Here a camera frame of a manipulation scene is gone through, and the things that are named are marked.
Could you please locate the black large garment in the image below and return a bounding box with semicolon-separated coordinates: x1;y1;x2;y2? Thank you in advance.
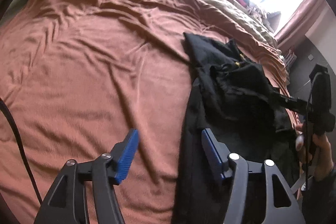
172;34;299;223

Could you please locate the person's right hand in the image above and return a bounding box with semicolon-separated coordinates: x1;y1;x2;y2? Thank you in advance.
294;123;334;182

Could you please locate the pink curtain right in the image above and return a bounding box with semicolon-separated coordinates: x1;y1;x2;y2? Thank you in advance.
275;0;328;52

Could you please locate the rust orange bed cover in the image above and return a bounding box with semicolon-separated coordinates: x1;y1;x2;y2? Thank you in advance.
1;0;288;223

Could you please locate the black cable at left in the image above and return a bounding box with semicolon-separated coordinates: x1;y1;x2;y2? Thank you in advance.
0;97;43;205

